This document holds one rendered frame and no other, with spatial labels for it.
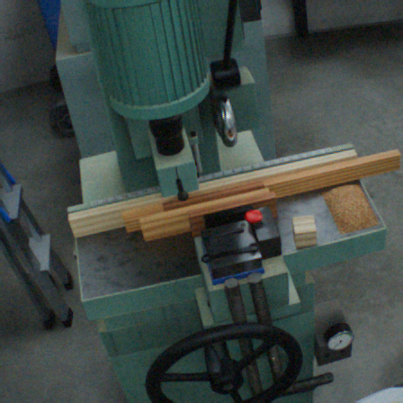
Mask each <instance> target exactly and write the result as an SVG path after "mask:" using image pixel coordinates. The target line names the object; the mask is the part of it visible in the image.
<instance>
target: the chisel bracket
mask: <svg viewBox="0 0 403 403"><path fill-rule="evenodd" d="M182 134H183V139H184V148H183V149H182V150H181V151H180V153H179V154H177V155H174V156H169V157H167V156H162V155H160V154H159V153H158V152H157V144H156V140H155V136H153V134H152V132H151V130H150V127H148V136H149V140H150V145H151V149H152V152H151V153H153V155H152V157H153V161H154V165H155V169H156V173H157V176H158V180H159V183H160V188H161V193H162V196H163V197H164V198H167V197H171V196H175V195H177V194H178V193H179V192H178V189H177V184H176V179H177V178H180V179H181V181H182V184H183V188H184V191H186V192H187V193H191V192H195V191H199V189H200V187H199V181H198V178H200V177H199V173H198V172H197V171H196V166H197V162H196V160H194V158H193V152H192V149H191V146H190V143H189V139H187V137H186V134H185V131H184V126H183V130H182Z"/></svg>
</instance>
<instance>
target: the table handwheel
mask: <svg viewBox="0 0 403 403"><path fill-rule="evenodd" d="M198 311H199V308H198ZM199 316H200V320H201V325H202V329H203V330H202V331H199V332H197V333H194V334H192V335H190V336H187V337H186V338H184V339H182V340H179V341H177V342H175V343H174V344H172V345H171V346H169V347H168V348H167V349H166V350H165V351H163V352H162V353H161V354H160V355H159V356H158V357H157V358H156V360H154V362H152V364H151V365H150V369H149V370H148V374H147V377H146V381H145V389H146V393H147V396H148V398H149V400H150V401H151V403H176V402H174V401H172V400H170V399H169V398H168V397H167V396H166V395H165V394H164V393H163V391H162V388H161V382H166V381H182V382H209V383H210V389H211V390H212V391H213V392H215V393H218V394H220V395H226V394H230V395H231V397H232V398H233V399H234V400H233V401H234V403H272V402H273V401H274V400H275V399H277V398H278V397H279V396H281V395H282V394H283V393H284V392H285V391H286V390H287V389H288V388H289V387H290V386H291V385H292V383H294V382H295V381H296V379H297V377H298V375H299V373H300V370H301V368H302V365H303V354H302V351H301V350H302V348H301V345H300V344H299V342H298V341H297V340H296V339H295V337H294V336H292V335H291V334H290V333H288V332H287V331H285V330H281V329H280V328H278V327H275V326H272V325H268V324H264V323H263V324H257V323H233V324H226V325H221V326H216V327H210V328H207V329H204V328H203V324H202V319H201V315H200V311H199ZM236 339H256V340H262V341H263V340H265V341H264V342H263V343H261V344H260V345H259V346H258V347H257V348H256V349H255V350H254V351H252V352H251V353H250V354H248V355H247V356H245V357H244V358H243V359H241V360H239V361H235V360H232V359H230V357H231V356H230V353H229V350H228V345H227V341H228V340H236ZM208 345H214V347H215V350H216V352H217V354H218V355H219V358H220V361H221V363H222V365H221V367H222V373H221V374H220V376H218V377H212V376H211V375H210V374H209V373H208V372H204V373H173V372H167V370H168V369H169V368H170V367H171V366H172V365H173V364H174V363H176V362H177V361H179V360H180V359H181V358H183V357H184V356H186V355H187V354H190V353H192V352H194V351H196V350H199V349H201V348H203V347H205V346H208ZM275 345H279V346H281V347H282V348H283V350H284V351H285V353H286V354H287V355H288V360H289V361H288V366H287V367H286V369H285V371H284V373H283V374H282V376H281V377H280V378H279V379H278V380H277V381H276V382H275V383H274V384H272V385H271V386H270V387H268V388H267V389H266V390H264V391H263V392H262V393H260V394H258V395H255V396H253V397H252V398H249V399H246V400H243V399H242V398H241V397H240V396H239V394H238V393H239V392H238V390H239V389H240V388H241V387H242V386H243V385H244V383H245V381H244V377H243V375H242V370H243V369H245V368H246V367H247V366H248V365H249V364H250V363H252V362H253V361H254V360H255V359H257V358H258V357H259V356H260V355H262V354H263V353H265V352H266V351H269V350H270V349H271V348H273V347H274V346H275Z"/></svg>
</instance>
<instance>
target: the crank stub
mask: <svg viewBox="0 0 403 403"><path fill-rule="evenodd" d="M204 350H205V360H206V366H207V370H208V373H209V374H210V375H211V376H212V377H218V376H220V374H221V373H222V367H221V365H222V363H221V361H220V358H219V355H218V354H217V352H216V350H215V347H214V345H208V346H206V347H205V348H204Z"/></svg>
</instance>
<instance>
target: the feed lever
mask: <svg viewBox="0 0 403 403"><path fill-rule="evenodd" d="M236 17H237V0H229V5H228V19H227V28H226V35H225V43H224V45H225V50H224V59H221V60H217V61H212V62H211V64H210V72H211V77H212V81H213V84H214V87H215V89H216V90H217V91H219V90H224V89H228V88H232V87H236V86H240V84H241V76H240V72H239V68H238V64H237V60H236V59H233V58H231V55H232V50H231V48H232V42H233V36H234V29H235V23H236Z"/></svg>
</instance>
